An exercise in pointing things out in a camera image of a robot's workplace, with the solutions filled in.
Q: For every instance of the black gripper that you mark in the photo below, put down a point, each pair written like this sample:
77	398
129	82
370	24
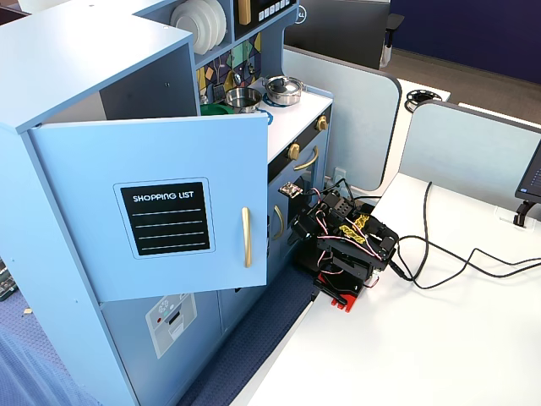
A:
303	223

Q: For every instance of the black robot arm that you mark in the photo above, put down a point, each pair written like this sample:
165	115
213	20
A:
351	258

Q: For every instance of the dishwasher print cabinet door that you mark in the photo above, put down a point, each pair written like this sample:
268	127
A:
274	199

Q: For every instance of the toy oven door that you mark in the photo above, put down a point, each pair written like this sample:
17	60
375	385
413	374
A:
281	173

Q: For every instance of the open steel pot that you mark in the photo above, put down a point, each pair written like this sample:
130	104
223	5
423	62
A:
243	99

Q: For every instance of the ice dispenser freezer door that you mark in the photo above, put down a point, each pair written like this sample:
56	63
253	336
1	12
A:
127	359

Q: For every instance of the shopping list fridge door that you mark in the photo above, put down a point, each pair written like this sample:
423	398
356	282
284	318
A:
84	169

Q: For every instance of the gold stove knob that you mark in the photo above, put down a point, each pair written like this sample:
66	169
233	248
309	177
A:
323	122
293	150

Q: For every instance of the red table clamp base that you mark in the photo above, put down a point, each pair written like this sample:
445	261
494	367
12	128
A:
342	302

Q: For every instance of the grey desk divider panel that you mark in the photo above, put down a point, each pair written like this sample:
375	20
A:
359	127
465	144

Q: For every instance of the steel pot with lid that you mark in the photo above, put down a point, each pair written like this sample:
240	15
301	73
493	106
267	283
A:
282	89

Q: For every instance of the green plastic plate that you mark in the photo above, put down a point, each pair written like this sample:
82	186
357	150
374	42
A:
213	110

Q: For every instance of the filament spool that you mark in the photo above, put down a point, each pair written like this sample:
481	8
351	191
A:
412	101

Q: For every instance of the black Dell monitor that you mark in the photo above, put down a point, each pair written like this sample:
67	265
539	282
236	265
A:
338	29

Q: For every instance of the black toy microwave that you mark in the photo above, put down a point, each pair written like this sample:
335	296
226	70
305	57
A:
253	29

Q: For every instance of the black monitor stand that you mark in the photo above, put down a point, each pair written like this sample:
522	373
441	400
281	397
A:
523	213

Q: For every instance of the white plates stack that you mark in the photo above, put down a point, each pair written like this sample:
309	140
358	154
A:
198	25

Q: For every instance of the computer monitor with text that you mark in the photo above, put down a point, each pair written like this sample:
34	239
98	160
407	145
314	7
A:
532	177

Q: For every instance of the light blue toy kitchen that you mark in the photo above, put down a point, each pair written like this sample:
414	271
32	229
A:
84	55

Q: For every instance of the green circuit board box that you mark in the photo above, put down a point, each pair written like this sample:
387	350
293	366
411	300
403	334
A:
6	283

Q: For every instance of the light blue cloth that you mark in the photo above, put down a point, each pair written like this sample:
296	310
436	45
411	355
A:
34	372

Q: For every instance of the small wrist camera board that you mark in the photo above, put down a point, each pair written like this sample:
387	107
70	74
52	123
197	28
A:
289	189

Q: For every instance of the white wall outlet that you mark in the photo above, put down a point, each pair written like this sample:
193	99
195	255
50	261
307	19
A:
339	175

